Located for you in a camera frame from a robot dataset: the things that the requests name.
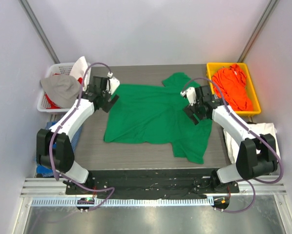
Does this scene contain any green t-shirt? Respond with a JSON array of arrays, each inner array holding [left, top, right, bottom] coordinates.
[[104, 72, 212, 164]]

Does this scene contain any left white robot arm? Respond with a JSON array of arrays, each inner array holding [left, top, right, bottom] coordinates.
[[36, 73, 120, 195]]

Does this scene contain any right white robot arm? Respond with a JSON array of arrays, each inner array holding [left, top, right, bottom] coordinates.
[[180, 85, 278, 193]]

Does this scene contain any white cloth in basket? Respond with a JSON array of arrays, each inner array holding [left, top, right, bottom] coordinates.
[[69, 56, 88, 80]]

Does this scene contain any beige grey shirt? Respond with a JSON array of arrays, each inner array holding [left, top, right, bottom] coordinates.
[[40, 74, 82, 109]]

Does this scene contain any white perforated basket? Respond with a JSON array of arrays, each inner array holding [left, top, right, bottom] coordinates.
[[37, 62, 83, 113]]

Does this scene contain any orange t-shirt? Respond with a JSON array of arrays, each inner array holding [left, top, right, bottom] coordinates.
[[212, 63, 253, 112]]

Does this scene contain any yellow plastic bin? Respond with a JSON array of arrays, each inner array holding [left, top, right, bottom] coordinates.
[[207, 62, 261, 117]]

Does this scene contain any white folded shirt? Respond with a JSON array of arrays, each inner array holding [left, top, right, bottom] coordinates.
[[223, 122, 281, 164]]

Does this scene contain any blue checked shirt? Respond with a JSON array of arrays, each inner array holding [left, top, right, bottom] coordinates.
[[36, 121, 83, 177]]

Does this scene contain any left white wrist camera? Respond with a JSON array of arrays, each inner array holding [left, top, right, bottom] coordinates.
[[106, 72, 120, 95]]

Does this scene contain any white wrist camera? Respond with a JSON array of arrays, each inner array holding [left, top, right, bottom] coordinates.
[[106, 72, 120, 95], [180, 87, 197, 106]]

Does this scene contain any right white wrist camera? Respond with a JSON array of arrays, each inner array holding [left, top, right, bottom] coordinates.
[[180, 87, 197, 106]]

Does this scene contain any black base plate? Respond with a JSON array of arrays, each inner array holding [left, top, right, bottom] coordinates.
[[65, 166, 240, 200]]

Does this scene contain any slotted cable duct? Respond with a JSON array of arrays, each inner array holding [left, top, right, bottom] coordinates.
[[31, 196, 214, 207]]

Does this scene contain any left aluminium corner rail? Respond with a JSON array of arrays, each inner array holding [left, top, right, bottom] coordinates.
[[19, 0, 60, 63]]

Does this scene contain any aluminium corner rail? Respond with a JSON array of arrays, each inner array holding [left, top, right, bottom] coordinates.
[[19, 0, 60, 63], [237, 0, 280, 62]]

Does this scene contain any right aluminium corner rail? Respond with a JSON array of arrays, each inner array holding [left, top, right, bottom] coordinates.
[[237, 0, 280, 62]]

